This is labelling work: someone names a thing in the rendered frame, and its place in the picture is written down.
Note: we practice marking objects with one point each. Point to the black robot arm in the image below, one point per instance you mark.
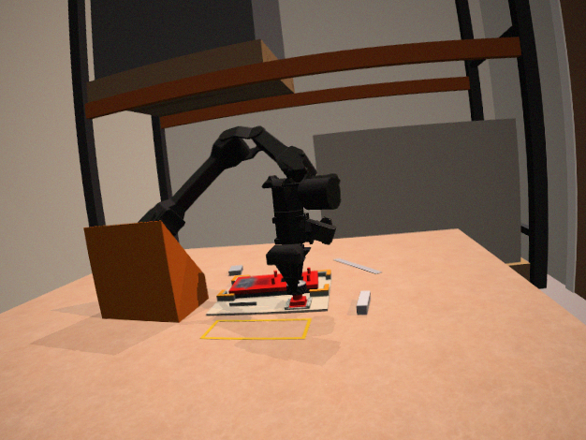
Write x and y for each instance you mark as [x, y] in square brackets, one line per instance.
[301, 189]

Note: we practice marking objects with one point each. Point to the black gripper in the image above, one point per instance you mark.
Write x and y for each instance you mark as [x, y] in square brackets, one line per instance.
[288, 258]

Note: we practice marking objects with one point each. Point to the black and white wheel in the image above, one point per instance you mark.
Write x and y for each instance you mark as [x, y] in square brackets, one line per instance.
[302, 288]

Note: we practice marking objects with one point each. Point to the grey flat bar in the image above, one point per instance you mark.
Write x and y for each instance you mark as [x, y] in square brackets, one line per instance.
[357, 266]

